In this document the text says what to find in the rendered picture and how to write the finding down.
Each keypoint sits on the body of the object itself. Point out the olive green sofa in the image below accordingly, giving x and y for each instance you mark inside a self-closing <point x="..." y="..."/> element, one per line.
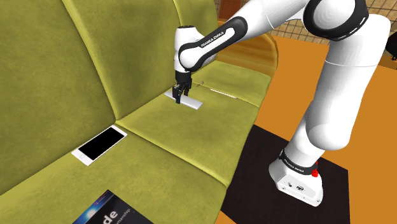
<point x="102" y="62"/>

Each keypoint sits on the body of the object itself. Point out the flat white remote control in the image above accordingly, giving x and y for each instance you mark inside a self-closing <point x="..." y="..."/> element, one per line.
<point x="193" y="102"/>

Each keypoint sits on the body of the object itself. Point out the dark blue book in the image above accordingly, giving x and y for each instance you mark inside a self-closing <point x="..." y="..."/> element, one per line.
<point x="113" y="211"/>

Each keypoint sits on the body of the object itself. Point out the white smartphone with black screen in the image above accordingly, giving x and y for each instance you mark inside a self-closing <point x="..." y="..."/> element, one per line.
<point x="100" y="144"/>

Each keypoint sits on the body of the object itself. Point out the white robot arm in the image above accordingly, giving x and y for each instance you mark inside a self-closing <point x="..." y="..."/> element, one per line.
<point x="344" y="93"/>

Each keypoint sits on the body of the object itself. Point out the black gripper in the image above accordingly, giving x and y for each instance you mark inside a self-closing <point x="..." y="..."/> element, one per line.
<point x="183" y="77"/>

